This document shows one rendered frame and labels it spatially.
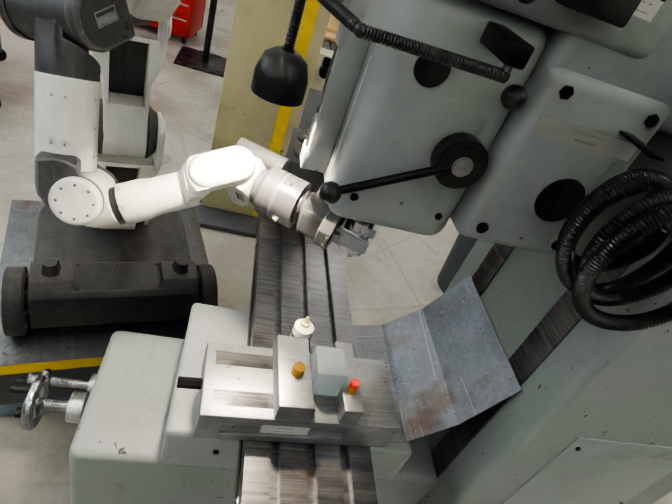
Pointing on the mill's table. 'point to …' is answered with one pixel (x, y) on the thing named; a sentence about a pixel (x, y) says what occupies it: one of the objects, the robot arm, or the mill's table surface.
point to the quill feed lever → (469, 144)
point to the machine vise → (337, 429)
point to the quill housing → (420, 109)
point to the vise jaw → (297, 410)
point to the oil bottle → (303, 328)
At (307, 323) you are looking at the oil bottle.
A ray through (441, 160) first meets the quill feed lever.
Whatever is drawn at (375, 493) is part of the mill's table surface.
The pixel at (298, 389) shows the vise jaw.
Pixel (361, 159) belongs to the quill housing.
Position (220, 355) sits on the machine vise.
